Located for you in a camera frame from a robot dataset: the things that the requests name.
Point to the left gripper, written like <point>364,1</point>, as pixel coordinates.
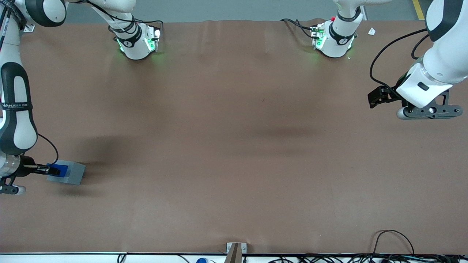
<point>388,93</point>

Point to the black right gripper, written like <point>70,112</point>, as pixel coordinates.
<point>27,167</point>

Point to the blue plastic part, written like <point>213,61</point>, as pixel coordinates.
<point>60,169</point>

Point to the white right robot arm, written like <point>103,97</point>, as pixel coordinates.
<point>14,120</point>

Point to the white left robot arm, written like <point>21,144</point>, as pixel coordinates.
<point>449,54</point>

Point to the gray base block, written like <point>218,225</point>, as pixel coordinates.
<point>75,173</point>

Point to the white paper scrap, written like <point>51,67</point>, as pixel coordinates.
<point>372,31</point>

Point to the brown table mat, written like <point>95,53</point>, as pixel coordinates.
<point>234,146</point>

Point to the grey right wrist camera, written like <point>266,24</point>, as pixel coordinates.
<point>11,189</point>

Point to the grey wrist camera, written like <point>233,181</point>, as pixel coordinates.
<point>431,110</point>
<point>11,189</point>

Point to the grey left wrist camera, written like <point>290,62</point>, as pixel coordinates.
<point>431,110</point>

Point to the silver metal bracket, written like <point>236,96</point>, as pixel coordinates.
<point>230,246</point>

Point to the metal table clamp bracket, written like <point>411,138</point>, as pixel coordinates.
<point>234,255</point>

